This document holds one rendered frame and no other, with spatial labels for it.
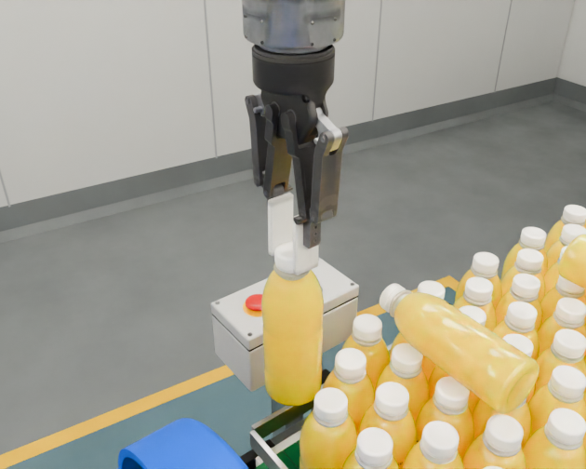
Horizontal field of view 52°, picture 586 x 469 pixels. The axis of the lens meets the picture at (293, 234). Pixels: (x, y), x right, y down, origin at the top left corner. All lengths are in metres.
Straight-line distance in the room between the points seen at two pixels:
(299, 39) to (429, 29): 3.73
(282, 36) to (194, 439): 0.34
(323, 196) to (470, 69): 4.08
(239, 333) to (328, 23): 0.45
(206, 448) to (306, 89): 0.31
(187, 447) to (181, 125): 2.98
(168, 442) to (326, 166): 0.28
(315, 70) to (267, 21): 0.06
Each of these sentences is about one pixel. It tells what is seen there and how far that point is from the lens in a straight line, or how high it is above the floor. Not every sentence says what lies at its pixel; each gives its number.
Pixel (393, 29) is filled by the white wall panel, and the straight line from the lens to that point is 4.03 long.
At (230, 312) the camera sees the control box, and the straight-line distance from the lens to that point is 0.85.
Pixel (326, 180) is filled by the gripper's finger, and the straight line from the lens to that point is 0.55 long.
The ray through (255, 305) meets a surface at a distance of 0.84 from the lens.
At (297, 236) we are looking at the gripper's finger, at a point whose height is 1.31.
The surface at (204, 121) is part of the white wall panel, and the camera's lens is 3.48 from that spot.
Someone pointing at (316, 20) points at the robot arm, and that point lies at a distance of 0.52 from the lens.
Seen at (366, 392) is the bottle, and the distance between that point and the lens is 0.78.
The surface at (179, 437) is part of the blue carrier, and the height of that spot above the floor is 1.22.
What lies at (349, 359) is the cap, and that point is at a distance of 0.77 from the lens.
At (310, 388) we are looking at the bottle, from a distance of 0.75.
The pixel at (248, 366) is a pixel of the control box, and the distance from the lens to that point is 0.84.
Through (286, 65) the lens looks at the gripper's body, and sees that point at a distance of 0.53.
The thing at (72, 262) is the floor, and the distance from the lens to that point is 3.05.
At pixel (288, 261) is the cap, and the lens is 0.64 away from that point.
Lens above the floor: 1.64
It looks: 32 degrees down
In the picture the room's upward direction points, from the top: straight up
